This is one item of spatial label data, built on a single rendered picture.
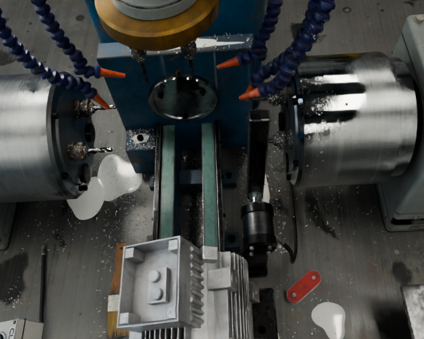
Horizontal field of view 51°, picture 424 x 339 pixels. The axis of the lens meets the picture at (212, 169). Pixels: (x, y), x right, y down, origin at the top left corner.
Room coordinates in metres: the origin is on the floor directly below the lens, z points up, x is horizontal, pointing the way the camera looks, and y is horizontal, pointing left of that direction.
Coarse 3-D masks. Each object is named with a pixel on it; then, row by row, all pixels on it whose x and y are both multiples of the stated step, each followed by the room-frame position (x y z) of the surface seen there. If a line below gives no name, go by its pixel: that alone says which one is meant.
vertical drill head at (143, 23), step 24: (96, 0) 0.53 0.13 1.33; (120, 0) 0.50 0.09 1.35; (144, 0) 0.49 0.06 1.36; (168, 0) 0.48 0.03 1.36; (192, 0) 0.49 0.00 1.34; (216, 0) 0.50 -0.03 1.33; (120, 24) 0.47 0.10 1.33; (144, 24) 0.47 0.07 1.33; (168, 24) 0.46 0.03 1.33; (192, 24) 0.46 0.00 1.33; (144, 48) 0.45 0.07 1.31; (168, 48) 0.45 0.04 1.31; (192, 48) 0.48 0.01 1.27; (144, 72) 0.49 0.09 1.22; (192, 72) 0.49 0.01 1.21
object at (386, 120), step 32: (320, 64) 0.52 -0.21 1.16; (352, 64) 0.51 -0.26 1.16; (384, 64) 0.50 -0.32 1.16; (288, 96) 0.51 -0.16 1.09; (320, 96) 0.44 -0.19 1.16; (352, 96) 0.44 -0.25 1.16; (384, 96) 0.43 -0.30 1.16; (288, 128) 0.47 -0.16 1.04; (320, 128) 0.40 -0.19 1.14; (352, 128) 0.39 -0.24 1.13; (384, 128) 0.38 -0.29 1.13; (416, 128) 0.38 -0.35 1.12; (288, 160) 0.42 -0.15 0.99; (320, 160) 0.36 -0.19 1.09; (352, 160) 0.36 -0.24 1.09; (384, 160) 0.35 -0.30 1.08
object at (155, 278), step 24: (168, 240) 0.23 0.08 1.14; (144, 264) 0.22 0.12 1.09; (168, 264) 0.21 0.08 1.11; (192, 264) 0.20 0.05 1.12; (120, 288) 0.18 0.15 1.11; (144, 288) 0.18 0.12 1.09; (168, 288) 0.17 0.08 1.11; (192, 288) 0.17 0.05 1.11; (120, 312) 0.15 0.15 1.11; (144, 312) 0.15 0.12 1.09; (192, 312) 0.13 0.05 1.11
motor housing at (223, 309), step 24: (216, 264) 0.21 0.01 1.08; (240, 264) 0.21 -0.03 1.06; (240, 288) 0.17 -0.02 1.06; (216, 312) 0.14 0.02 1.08; (240, 312) 0.13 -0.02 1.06; (144, 336) 0.12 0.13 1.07; (168, 336) 0.11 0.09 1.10; (192, 336) 0.10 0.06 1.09; (216, 336) 0.10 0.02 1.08; (240, 336) 0.10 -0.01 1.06
